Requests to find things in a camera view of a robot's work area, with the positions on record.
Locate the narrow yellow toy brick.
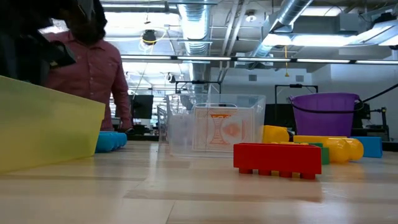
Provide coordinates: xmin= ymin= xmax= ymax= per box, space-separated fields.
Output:
xmin=262 ymin=124 xmax=290 ymax=145

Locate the black ceiling cable reel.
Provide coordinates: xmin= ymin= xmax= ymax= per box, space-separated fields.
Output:
xmin=141 ymin=29 xmax=158 ymax=46

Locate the small green toy brick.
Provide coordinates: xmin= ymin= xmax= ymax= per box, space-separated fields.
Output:
xmin=308 ymin=142 xmax=331 ymax=166

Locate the black monitor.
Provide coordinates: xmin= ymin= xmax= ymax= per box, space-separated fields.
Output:
xmin=129 ymin=94 xmax=155 ymax=120

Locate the long ceiling light strip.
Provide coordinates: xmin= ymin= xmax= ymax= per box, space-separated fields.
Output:
xmin=120 ymin=55 xmax=398 ymax=65

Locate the red toy brick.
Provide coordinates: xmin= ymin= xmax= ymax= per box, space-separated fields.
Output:
xmin=233 ymin=142 xmax=323 ymax=181

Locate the long blue toy brick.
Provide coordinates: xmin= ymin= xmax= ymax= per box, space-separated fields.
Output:
xmin=95 ymin=130 xmax=128 ymax=154

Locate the black metal stand frame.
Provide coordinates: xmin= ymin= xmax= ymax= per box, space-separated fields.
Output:
xmin=274 ymin=83 xmax=319 ymax=128

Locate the large yellow toy brick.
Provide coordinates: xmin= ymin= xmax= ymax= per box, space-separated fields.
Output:
xmin=292 ymin=134 xmax=365 ymax=165

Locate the silver ventilation duct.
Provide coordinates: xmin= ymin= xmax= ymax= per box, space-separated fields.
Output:
xmin=248 ymin=0 xmax=313 ymax=60
xmin=177 ymin=0 xmax=213 ymax=94

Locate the blue rounded toy block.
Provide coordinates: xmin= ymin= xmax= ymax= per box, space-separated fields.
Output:
xmin=350 ymin=136 xmax=384 ymax=159

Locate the hanging yellow cord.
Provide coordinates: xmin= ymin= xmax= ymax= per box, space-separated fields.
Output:
xmin=284 ymin=45 xmax=290 ymax=78

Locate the small clear plastic container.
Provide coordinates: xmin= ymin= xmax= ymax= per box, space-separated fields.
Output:
xmin=165 ymin=93 xmax=267 ymax=159

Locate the person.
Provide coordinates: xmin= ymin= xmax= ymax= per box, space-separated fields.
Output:
xmin=43 ymin=0 xmax=134 ymax=132

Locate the yellow translucent plastic bin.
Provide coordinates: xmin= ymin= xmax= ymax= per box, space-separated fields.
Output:
xmin=0 ymin=75 xmax=106 ymax=175

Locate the red playing card box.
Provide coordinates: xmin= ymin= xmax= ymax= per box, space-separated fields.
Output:
xmin=191 ymin=106 xmax=256 ymax=153

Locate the purple plastic bucket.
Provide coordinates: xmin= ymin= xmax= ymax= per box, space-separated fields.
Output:
xmin=287 ymin=91 xmax=365 ymax=139

